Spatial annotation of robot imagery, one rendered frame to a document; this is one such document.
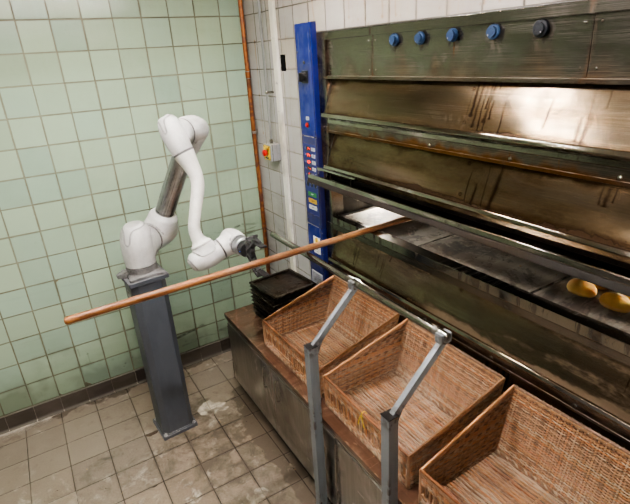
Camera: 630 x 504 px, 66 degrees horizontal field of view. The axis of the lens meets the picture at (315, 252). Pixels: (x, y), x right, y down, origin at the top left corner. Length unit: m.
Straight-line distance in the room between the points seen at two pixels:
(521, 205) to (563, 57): 0.45
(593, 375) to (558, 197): 0.57
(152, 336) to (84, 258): 0.73
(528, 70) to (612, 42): 0.25
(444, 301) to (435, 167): 0.56
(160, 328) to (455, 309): 1.53
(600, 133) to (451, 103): 0.56
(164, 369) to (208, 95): 1.65
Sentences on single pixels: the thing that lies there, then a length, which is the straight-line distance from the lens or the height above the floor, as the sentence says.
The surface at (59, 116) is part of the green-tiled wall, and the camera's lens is 3.03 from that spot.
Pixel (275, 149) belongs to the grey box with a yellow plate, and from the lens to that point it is 3.02.
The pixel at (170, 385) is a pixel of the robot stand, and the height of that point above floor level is 0.34.
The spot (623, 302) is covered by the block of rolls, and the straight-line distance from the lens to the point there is 1.84.
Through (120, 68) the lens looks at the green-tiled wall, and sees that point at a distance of 3.07.
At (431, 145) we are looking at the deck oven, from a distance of 1.98.
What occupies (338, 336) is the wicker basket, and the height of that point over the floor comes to 0.59.
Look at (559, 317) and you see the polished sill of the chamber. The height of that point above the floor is 1.17.
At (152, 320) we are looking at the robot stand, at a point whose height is 0.76.
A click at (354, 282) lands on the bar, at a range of 1.91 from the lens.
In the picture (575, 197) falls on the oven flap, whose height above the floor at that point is 1.57.
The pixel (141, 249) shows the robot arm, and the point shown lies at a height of 1.16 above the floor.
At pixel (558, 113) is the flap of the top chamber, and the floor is 1.81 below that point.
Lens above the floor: 2.01
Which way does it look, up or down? 22 degrees down
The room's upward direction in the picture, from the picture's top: 4 degrees counter-clockwise
